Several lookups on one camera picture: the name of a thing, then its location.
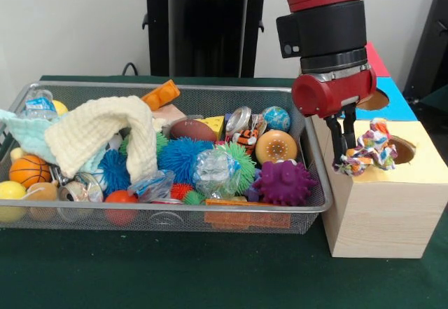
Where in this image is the colourful knotted cloth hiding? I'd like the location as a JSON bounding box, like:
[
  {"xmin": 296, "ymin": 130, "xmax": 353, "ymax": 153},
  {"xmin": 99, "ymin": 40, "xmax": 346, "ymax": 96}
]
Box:
[{"xmin": 332, "ymin": 118, "xmax": 398, "ymax": 177}]

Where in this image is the purple spiky toy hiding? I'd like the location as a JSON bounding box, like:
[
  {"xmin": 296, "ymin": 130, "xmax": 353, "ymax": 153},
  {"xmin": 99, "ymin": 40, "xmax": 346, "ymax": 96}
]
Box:
[{"xmin": 252, "ymin": 160, "xmax": 319, "ymax": 207}]

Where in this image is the large blue spiky ball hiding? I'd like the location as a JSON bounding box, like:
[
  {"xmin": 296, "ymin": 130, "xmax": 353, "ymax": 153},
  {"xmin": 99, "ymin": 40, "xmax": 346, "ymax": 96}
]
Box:
[{"xmin": 157, "ymin": 137, "xmax": 215, "ymax": 186}]

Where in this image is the wooden box with three holes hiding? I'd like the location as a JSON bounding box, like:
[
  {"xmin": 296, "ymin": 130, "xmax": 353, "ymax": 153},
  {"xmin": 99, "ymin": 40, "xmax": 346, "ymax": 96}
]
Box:
[{"xmin": 310, "ymin": 41, "xmax": 448, "ymax": 259}]

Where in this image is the black upright panel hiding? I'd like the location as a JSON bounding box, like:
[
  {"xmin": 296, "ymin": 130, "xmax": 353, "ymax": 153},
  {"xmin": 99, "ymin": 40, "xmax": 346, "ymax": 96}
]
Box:
[{"xmin": 404, "ymin": 0, "xmax": 448, "ymax": 95}]

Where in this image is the dark green tablecloth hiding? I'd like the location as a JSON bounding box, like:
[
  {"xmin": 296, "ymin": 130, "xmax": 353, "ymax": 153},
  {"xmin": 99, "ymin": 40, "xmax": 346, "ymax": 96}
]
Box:
[
  {"xmin": 414, "ymin": 83, "xmax": 448, "ymax": 116},
  {"xmin": 0, "ymin": 74, "xmax": 448, "ymax": 309}
]

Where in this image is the clear bottle with blue label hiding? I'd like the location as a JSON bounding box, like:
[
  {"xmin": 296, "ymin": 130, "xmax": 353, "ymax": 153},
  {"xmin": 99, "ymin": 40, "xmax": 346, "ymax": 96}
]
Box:
[{"xmin": 19, "ymin": 88, "xmax": 59, "ymax": 121}]

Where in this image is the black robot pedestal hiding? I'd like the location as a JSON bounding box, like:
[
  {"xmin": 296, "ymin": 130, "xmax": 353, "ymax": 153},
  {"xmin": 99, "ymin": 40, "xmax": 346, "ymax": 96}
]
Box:
[{"xmin": 134, "ymin": 0, "xmax": 265, "ymax": 78}]

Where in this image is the orange toy basketball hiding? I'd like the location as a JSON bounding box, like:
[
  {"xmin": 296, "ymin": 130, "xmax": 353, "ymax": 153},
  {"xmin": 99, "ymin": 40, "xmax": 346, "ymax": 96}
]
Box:
[{"xmin": 8, "ymin": 155, "xmax": 52, "ymax": 189}]

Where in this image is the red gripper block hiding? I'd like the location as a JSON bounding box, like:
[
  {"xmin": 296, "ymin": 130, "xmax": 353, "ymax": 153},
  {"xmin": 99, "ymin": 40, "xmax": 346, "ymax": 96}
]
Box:
[{"xmin": 291, "ymin": 66, "xmax": 378, "ymax": 170}]

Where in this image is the cream waffle cloth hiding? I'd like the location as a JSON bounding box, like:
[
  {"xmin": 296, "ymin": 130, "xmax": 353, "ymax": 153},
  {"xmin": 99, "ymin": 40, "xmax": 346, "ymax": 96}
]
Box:
[{"xmin": 44, "ymin": 95, "xmax": 158, "ymax": 184}]

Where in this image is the toy hamburger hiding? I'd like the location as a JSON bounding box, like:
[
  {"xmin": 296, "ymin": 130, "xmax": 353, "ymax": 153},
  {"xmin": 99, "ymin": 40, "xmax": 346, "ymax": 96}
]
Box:
[{"xmin": 254, "ymin": 129, "xmax": 299, "ymax": 165}]

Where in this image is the crumpled clear plastic bottle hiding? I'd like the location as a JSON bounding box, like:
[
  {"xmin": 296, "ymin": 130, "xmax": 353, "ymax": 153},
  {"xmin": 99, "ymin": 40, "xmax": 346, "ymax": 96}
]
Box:
[{"xmin": 192, "ymin": 149, "xmax": 242, "ymax": 200}]

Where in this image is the light blue waffle cloth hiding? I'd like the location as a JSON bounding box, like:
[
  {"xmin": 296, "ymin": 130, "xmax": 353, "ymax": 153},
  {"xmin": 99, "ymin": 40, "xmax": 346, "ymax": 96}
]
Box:
[{"xmin": 0, "ymin": 108, "xmax": 108, "ymax": 175}]

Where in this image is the blue globe ball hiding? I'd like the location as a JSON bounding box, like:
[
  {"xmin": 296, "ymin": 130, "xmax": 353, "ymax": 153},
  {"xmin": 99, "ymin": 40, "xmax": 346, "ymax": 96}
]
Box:
[{"xmin": 261, "ymin": 105, "xmax": 292, "ymax": 133}]

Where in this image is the brown toy football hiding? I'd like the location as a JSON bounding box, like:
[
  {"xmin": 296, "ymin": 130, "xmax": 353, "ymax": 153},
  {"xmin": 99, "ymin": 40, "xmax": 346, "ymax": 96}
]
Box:
[{"xmin": 169, "ymin": 118, "xmax": 218, "ymax": 144}]

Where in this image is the wire mesh bin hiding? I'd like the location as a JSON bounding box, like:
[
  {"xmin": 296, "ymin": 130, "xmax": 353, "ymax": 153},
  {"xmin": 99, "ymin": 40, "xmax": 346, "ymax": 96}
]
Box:
[{"xmin": 0, "ymin": 81, "xmax": 333, "ymax": 235}]

